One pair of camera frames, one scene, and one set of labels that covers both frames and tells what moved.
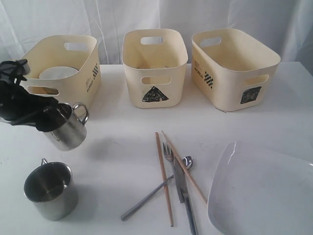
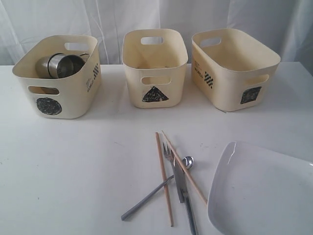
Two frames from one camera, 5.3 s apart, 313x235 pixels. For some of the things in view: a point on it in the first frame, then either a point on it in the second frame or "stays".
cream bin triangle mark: x=155 y=59 stays
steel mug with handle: x=72 y=132 to x=47 y=67
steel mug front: x=51 y=188 to x=58 y=65
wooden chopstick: x=164 y=177 stays
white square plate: x=257 y=190 stays
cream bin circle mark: x=79 y=52 stays
